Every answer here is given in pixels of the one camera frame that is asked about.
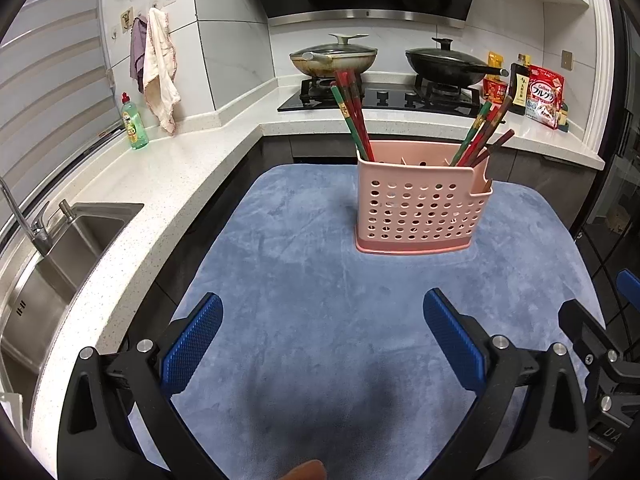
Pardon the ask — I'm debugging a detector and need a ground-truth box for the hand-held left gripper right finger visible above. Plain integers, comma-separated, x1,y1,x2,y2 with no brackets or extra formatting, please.
423,287,594,480

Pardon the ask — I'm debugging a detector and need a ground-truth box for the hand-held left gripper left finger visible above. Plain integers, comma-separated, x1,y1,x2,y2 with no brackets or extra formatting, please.
56,291,224,480

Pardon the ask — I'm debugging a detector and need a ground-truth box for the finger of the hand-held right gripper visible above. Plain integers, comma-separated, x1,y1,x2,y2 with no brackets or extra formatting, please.
556,298,640,426
615,268,640,312

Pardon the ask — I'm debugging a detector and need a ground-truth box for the pink perforated plastic basket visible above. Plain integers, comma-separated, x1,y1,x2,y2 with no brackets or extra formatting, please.
355,141,494,256

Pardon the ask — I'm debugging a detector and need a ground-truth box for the bunch of mixed chopsticks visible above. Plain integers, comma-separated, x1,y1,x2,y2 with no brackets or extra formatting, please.
330,70,516,167

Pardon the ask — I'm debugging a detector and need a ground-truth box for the person's left hand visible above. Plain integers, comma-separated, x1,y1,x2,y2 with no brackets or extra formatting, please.
281,459,329,480

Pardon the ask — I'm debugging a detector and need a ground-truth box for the blue velvet mat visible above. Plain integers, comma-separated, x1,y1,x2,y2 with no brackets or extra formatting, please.
125,162,609,480

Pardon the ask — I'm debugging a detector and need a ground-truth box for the grey base cabinet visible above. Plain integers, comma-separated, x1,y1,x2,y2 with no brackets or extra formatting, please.
259,134,601,203

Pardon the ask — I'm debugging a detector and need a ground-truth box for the stainless steel sink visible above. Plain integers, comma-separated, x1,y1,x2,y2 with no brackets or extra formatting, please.
0,202,146,392

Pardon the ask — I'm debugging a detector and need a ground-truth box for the steel kitchen faucet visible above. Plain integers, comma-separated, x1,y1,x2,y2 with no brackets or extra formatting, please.
0,177,54,257

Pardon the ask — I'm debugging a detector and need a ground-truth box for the red cereal bag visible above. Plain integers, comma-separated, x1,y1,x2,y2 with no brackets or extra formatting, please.
524,64,565,129

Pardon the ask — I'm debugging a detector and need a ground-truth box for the green dish soap bottle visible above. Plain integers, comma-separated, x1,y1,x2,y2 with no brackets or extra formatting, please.
120,92,150,151

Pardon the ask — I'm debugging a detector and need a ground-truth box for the dark soy sauce bottle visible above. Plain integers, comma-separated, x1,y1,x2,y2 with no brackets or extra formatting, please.
507,54,532,116

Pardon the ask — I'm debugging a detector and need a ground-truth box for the red instant noodle cup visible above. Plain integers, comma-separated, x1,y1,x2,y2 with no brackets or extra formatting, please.
482,76,511,104

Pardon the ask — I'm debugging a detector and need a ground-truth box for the black glass gas stove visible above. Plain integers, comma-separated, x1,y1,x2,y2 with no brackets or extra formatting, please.
277,77,484,119

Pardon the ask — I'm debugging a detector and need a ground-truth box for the white dish cloth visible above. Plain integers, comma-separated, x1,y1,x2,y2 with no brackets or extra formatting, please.
142,7,182,136

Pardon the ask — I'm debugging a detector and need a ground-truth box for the black wok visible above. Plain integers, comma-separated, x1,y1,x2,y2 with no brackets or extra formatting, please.
405,50,509,87

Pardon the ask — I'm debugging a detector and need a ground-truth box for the black wok lid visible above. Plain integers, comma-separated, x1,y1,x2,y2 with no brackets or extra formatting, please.
405,37,490,67

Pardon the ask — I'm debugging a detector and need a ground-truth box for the purple dish cloth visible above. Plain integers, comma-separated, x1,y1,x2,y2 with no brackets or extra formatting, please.
129,15,151,94

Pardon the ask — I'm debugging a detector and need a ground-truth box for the steel frying pan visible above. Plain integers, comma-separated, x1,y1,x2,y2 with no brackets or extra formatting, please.
289,45,379,78

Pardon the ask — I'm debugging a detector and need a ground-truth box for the white window blind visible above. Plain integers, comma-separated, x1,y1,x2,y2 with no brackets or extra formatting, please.
0,0,118,181

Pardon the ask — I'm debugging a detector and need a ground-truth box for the glass pan lid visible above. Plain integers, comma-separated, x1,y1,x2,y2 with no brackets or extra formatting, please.
290,33,378,61

